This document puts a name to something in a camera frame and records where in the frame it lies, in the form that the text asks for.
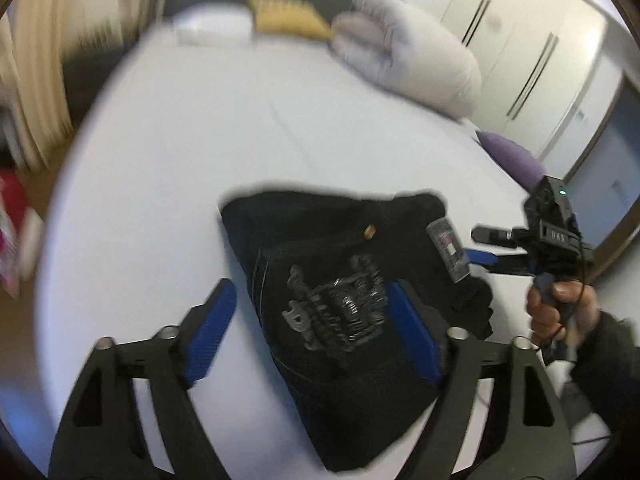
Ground person's right hand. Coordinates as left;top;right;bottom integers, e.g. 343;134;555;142
525;278;601;351

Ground yellow pillow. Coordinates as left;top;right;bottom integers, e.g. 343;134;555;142
247;0;334;42

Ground white pillow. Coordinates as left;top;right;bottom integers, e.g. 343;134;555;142
172;3;254;47

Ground red bag with rope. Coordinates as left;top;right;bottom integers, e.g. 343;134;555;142
1;169;44;298

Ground beige curtain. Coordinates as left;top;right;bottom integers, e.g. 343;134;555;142
1;0;149;170

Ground black forearm sleeve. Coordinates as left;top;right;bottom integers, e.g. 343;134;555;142
570;312;639;441

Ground purple cushion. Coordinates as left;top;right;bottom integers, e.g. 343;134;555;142
476;130;546;193

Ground black embroidered jeans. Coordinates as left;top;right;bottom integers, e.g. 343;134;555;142
221;190;492;472

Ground rolled white duvet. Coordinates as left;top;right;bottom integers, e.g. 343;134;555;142
331;0;482;120

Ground white wardrobe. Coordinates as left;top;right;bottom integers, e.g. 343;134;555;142
442;0;639;177

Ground white bed sheet mattress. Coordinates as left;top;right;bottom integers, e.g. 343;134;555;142
34;1;616;480

